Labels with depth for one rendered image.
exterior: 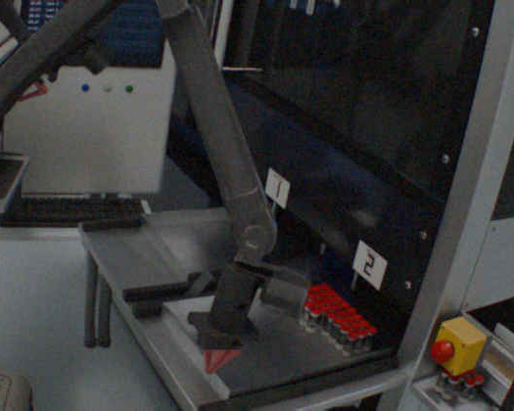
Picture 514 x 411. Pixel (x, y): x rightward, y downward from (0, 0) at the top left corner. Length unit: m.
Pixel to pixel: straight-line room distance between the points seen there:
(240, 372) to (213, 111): 0.45
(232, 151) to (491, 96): 0.40
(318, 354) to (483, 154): 0.47
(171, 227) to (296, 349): 0.49
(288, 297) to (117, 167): 0.96
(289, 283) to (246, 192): 0.15
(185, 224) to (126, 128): 0.36
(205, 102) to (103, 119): 0.86
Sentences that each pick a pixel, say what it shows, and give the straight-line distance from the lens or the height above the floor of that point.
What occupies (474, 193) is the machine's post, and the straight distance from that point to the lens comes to 1.06.
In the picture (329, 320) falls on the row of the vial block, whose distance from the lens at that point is 1.26.
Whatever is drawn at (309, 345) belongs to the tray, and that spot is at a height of 0.88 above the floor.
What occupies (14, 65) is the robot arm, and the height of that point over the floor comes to 1.34.
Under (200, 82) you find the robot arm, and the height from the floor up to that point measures 1.35.
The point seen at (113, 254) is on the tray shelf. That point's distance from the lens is 1.43.
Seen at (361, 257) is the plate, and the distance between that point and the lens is 1.28.
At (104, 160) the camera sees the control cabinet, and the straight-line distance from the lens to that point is 1.83.
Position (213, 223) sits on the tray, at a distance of 1.60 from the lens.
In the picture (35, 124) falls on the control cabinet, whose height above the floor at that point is 1.01.
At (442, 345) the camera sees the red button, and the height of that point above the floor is 1.01.
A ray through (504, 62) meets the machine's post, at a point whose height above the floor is 1.47.
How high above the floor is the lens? 1.59
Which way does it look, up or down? 24 degrees down
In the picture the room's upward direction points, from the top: 10 degrees clockwise
